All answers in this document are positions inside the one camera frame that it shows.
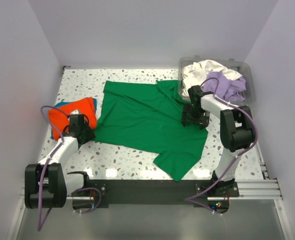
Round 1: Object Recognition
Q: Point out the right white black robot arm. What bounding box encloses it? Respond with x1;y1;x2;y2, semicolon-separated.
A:
181;85;258;184

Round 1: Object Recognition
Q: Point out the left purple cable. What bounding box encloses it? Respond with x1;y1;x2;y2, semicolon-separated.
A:
36;105;102;232

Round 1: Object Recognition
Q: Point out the aluminium frame rail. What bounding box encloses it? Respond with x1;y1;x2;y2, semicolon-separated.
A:
66;180;282;200

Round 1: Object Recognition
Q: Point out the clear plastic bin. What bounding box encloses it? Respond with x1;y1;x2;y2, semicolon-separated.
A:
178;57;255;106

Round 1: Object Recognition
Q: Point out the folded orange t shirt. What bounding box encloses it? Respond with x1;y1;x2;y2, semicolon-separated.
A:
48;97;98;140

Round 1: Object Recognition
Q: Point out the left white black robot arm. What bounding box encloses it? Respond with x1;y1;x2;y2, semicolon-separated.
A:
24;114;95;209

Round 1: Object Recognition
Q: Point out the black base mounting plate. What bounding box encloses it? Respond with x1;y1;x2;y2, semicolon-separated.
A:
61;179;239;214

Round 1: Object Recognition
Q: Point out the green t shirt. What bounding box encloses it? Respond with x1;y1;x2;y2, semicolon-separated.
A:
94;80;208;182

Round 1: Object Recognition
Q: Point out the white crumpled t shirt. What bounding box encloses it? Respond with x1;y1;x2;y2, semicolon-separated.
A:
180;59;244;98

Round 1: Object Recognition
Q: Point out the folded blue t shirt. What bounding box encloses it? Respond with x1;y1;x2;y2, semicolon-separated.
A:
49;97;98;141

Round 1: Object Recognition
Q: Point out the lavender crumpled t shirt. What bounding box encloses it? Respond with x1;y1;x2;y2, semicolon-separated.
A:
203;72;246;102

